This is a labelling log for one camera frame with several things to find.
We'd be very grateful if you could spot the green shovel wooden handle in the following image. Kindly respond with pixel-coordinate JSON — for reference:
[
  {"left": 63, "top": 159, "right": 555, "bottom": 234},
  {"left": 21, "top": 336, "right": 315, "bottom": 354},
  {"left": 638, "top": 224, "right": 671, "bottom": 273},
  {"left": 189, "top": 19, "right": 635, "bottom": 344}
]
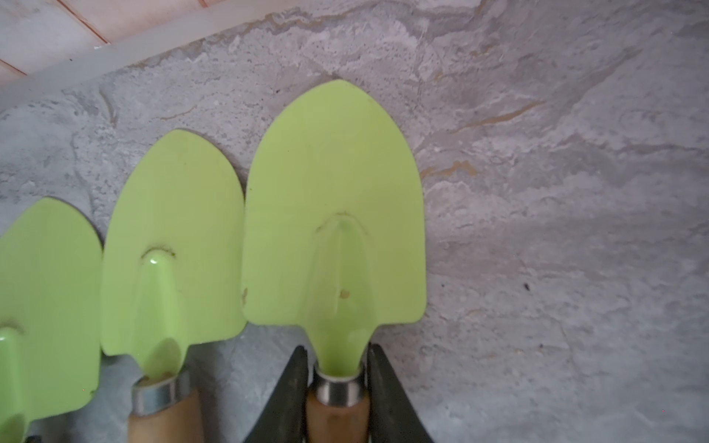
[
  {"left": 241, "top": 79, "right": 427, "bottom": 442},
  {"left": 100, "top": 129, "right": 247, "bottom": 442},
  {"left": 1, "top": 198, "right": 103, "bottom": 442}
]

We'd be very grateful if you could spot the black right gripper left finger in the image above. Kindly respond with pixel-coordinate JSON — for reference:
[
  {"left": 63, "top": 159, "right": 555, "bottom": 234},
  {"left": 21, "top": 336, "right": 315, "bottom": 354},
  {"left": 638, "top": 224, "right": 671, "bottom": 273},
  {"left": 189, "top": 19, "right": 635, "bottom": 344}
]
[{"left": 245, "top": 345, "right": 309, "bottom": 443}]

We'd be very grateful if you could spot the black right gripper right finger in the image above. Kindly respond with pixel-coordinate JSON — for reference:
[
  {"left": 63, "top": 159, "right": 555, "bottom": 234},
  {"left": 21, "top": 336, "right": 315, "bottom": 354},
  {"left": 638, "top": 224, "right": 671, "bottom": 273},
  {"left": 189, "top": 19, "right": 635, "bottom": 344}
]
[{"left": 367, "top": 343, "right": 433, "bottom": 442}]

